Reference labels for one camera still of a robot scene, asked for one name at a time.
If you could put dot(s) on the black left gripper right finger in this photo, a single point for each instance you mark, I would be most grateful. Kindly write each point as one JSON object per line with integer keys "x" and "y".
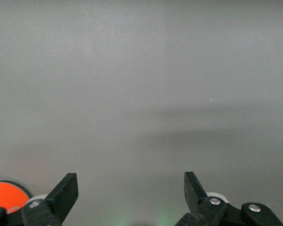
{"x": 193, "y": 190}

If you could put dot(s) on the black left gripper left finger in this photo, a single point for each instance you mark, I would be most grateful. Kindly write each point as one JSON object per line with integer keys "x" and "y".
{"x": 61, "y": 200}

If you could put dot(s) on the orange cylindrical can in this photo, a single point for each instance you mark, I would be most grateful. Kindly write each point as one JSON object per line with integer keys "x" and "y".
{"x": 4, "y": 196}

